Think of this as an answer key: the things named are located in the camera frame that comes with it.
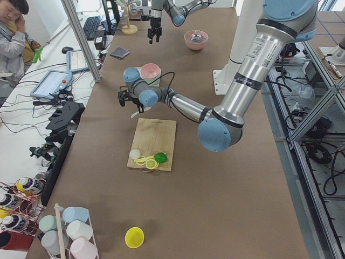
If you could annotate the large pink bowl with ice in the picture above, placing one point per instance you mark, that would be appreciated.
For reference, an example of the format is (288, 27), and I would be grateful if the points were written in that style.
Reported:
(195, 46)

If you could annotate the black keyboard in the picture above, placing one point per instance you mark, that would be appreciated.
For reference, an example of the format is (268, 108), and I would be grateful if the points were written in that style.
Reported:
(90, 27)

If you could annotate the yellow plastic knife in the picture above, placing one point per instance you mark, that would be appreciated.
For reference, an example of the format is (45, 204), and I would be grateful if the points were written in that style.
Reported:
(143, 159)

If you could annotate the yellow lemon slice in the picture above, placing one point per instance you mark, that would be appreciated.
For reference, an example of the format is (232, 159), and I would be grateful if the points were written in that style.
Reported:
(151, 164)

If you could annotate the wooden cutting board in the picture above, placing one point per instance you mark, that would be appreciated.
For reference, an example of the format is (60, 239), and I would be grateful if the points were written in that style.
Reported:
(153, 136)

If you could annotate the white column base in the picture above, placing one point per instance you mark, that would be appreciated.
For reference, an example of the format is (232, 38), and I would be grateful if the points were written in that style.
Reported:
(243, 39)

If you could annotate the white garlic bulb toy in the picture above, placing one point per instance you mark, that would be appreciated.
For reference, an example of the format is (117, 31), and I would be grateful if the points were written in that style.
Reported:
(134, 154)

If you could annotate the wooden mug tree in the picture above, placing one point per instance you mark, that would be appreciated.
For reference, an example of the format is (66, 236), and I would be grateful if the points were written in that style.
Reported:
(127, 7)

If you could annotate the white ceramic spoon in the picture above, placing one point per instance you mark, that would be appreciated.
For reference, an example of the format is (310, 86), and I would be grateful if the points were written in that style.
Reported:
(137, 113)

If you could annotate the bottle wire basket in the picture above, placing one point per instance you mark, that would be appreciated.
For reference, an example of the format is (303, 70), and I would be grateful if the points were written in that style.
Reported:
(21, 205)

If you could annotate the green bowl stack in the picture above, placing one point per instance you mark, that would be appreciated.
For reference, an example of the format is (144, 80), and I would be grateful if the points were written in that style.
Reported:
(153, 81)

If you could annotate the blue teach pendant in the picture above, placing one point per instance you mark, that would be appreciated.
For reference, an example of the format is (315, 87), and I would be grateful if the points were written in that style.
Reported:
(51, 84)
(76, 61)

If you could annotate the black slotted tool holder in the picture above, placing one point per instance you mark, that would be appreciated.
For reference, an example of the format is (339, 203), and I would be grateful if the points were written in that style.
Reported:
(61, 118)

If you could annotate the aluminium frame post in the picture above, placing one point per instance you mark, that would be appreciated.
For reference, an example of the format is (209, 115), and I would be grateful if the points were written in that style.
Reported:
(72, 16)

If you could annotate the person in gray jacket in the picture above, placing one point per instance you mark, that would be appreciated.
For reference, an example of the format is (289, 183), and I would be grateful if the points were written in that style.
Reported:
(17, 48)

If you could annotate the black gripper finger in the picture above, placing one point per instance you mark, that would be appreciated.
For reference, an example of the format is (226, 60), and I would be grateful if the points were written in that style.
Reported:
(150, 39)
(158, 35)
(140, 108)

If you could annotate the cream rabbit tray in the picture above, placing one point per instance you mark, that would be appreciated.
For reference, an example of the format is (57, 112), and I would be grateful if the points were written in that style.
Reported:
(157, 82)

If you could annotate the blue teach pendant far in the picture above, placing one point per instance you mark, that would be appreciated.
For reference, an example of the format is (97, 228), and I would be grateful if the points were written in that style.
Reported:
(76, 61)

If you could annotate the pastel cup rack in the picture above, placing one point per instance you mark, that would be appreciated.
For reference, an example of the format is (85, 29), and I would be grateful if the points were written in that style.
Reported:
(68, 233)

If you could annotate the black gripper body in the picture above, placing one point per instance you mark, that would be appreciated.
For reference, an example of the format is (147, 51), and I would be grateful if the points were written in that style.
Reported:
(136, 102)
(155, 22)

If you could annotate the gray cloth pad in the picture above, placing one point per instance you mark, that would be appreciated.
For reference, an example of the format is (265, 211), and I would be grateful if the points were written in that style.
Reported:
(120, 53)

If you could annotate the green lime toy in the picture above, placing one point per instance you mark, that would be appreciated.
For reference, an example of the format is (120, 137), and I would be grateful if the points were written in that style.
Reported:
(160, 157)

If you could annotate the small pink bowl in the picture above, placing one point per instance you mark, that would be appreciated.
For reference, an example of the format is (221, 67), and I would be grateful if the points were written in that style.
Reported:
(150, 71)

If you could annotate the blue teach pendant near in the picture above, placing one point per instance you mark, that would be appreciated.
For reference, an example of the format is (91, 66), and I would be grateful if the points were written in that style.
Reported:
(51, 84)

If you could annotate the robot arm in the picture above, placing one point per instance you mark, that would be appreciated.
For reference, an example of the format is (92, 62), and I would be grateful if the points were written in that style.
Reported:
(177, 14)
(280, 23)

